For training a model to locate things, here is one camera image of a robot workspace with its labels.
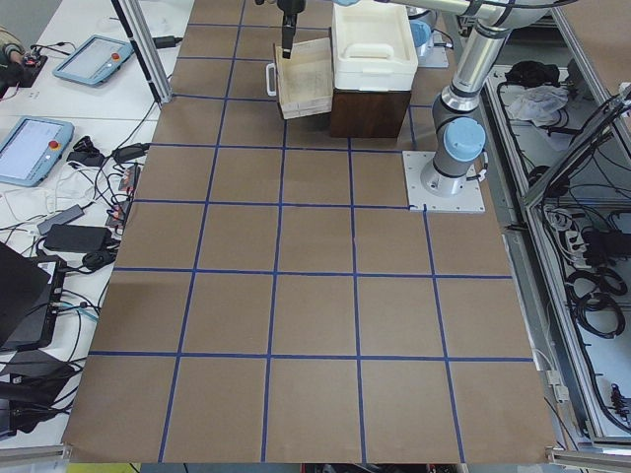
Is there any blue teach pendant far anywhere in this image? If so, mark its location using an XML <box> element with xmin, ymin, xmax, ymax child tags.
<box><xmin>52</xmin><ymin>34</ymin><xmax>134</xmax><ymax>87</ymax></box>

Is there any white drawer handle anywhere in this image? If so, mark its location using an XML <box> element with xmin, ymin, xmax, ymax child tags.
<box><xmin>265</xmin><ymin>63</ymin><xmax>277</xmax><ymax>98</ymax></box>

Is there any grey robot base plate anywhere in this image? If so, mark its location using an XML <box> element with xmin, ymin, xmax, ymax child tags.
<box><xmin>402</xmin><ymin>151</ymin><xmax>485</xmax><ymax>214</ymax></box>

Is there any white crumpled cloth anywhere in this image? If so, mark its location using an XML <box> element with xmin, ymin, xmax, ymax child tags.
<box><xmin>507</xmin><ymin>86</ymin><xmax>569</xmax><ymax>126</ymax></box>

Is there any aluminium frame post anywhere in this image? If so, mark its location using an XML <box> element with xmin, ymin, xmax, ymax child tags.
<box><xmin>111</xmin><ymin>0</ymin><xmax>173</xmax><ymax>106</ymax></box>

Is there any white foam box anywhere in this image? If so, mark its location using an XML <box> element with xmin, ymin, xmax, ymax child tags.
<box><xmin>331</xmin><ymin>1</ymin><xmax>418</xmax><ymax>92</ymax></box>

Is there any black laptop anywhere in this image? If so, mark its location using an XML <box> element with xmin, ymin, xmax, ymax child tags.
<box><xmin>1</xmin><ymin>244</ymin><xmax>67</xmax><ymax>352</ymax></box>

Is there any blue teach pendant near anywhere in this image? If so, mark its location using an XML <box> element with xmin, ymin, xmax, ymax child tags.
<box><xmin>1</xmin><ymin>115</ymin><xmax>75</xmax><ymax>187</ymax></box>

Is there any aluminium cable rack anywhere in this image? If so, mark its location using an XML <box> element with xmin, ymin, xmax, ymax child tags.
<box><xmin>483</xmin><ymin>1</ymin><xmax>630</xmax><ymax>454</ymax></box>

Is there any black power adapter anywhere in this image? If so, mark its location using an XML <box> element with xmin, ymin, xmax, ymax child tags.
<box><xmin>43</xmin><ymin>224</ymin><xmax>112</xmax><ymax>253</ymax></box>

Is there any blue teach pendant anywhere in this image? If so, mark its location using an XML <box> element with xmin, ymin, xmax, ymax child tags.
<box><xmin>52</xmin><ymin>34</ymin><xmax>134</xmax><ymax>87</ymax></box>
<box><xmin>1</xmin><ymin>115</ymin><xmax>75</xmax><ymax>187</ymax></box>

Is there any dark wooden cabinet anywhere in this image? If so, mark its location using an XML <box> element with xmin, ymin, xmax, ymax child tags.
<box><xmin>329</xmin><ymin>89</ymin><xmax>411</xmax><ymax>138</ymax></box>

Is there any open wooden drawer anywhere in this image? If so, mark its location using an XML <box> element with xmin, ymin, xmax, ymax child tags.
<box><xmin>272</xmin><ymin>37</ymin><xmax>333</xmax><ymax>120</ymax></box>

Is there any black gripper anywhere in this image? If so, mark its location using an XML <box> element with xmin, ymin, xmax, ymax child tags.
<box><xmin>276</xmin><ymin>0</ymin><xmax>306</xmax><ymax>52</ymax></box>

